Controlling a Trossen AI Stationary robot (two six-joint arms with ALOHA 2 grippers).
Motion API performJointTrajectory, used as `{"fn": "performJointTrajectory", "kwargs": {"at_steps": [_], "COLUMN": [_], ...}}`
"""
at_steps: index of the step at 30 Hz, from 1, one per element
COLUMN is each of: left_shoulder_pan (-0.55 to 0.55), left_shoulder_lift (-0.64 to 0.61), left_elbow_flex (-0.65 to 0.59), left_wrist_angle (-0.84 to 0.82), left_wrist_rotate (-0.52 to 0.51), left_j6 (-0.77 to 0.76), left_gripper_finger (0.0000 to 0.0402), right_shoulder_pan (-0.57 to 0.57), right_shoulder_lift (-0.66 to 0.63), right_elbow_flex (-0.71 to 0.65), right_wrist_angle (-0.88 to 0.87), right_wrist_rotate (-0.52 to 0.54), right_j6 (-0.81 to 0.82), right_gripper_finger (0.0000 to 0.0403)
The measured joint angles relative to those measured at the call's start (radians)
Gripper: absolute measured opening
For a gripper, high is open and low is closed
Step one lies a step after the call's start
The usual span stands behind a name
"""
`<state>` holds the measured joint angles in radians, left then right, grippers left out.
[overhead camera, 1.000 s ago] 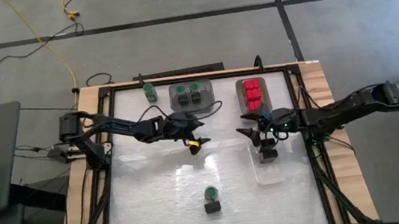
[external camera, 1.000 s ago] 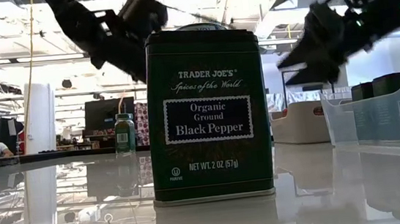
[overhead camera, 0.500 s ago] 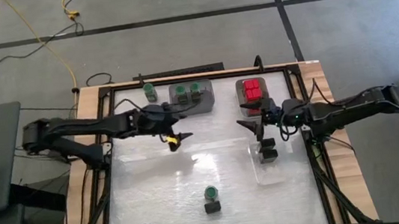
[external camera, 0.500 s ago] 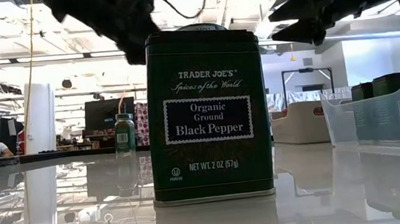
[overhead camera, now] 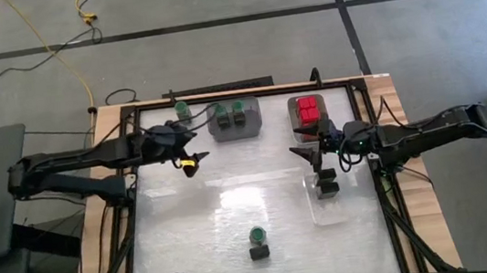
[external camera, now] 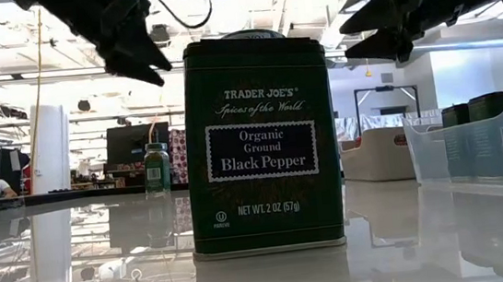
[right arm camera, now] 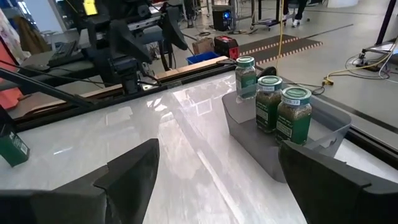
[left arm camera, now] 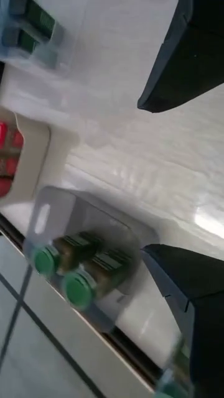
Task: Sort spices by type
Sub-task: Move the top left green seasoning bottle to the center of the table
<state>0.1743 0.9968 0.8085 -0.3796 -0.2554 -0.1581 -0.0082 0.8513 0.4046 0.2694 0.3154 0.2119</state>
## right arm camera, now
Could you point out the person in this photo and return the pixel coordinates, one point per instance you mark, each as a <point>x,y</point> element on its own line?
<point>295,12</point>

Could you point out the red black box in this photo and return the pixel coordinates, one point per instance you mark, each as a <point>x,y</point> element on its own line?
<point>227,46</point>

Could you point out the black computer blue light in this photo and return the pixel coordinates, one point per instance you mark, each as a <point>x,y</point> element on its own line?
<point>222,18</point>

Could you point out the blue plastic bin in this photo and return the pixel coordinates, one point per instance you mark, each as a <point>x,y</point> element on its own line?
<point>202,58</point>

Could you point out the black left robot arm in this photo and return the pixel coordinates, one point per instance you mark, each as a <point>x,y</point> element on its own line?
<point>124,71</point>

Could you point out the translucent grey plastic bin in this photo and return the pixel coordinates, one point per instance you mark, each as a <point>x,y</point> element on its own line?
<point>248,137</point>

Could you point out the yellow tape tag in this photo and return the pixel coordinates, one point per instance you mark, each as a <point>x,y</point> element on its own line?
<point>90,7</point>

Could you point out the black keyboard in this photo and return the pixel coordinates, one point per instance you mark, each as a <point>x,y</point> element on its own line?
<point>63,53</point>

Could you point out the brown cardboard box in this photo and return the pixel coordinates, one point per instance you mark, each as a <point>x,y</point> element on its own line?
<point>203,46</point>

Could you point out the green black pepper tin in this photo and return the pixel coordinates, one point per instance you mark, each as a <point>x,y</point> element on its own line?
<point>14,149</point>

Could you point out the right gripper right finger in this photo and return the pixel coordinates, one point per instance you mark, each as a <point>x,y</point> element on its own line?
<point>326,199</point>

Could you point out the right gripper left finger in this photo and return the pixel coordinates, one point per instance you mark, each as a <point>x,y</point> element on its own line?
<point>130,186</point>

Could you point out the black mat orange striped edge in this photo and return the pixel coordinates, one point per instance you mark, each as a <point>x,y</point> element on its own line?
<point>295,46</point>

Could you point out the grey desk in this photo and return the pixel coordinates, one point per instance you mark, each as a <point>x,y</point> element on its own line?
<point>81,67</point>

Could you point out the black stand pole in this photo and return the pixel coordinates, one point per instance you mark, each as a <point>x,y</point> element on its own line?
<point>387,18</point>

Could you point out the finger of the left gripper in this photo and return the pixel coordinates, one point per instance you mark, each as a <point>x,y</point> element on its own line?
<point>174,29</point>
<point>130,43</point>

